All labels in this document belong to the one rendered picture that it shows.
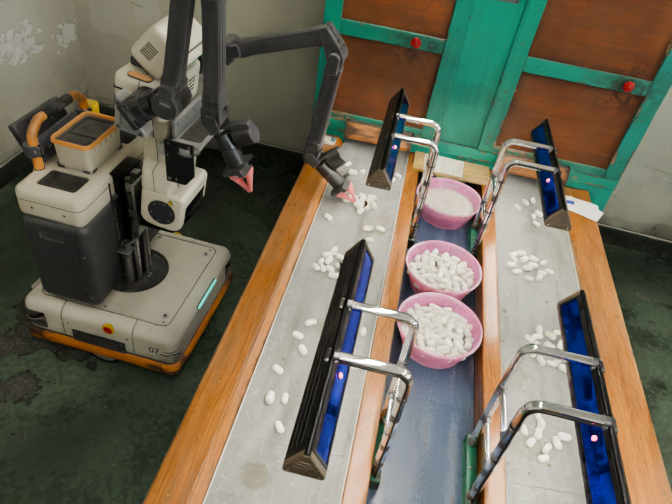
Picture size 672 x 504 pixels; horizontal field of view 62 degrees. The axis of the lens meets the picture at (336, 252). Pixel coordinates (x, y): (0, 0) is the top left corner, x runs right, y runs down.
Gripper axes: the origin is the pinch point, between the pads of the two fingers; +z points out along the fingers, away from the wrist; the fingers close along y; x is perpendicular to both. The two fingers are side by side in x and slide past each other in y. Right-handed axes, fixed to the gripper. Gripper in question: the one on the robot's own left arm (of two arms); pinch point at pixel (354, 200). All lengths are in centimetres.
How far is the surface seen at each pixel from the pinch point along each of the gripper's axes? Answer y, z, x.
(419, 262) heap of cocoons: -24.2, 23.6, -16.9
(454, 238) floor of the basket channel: 2.3, 37.1, -20.9
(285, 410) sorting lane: -97, 1, 1
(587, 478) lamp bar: -115, 27, -64
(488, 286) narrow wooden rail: -32, 39, -35
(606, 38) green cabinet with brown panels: 49, 17, -98
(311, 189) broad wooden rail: -0.4, -13.3, 10.7
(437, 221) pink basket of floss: 6.2, 28.9, -18.2
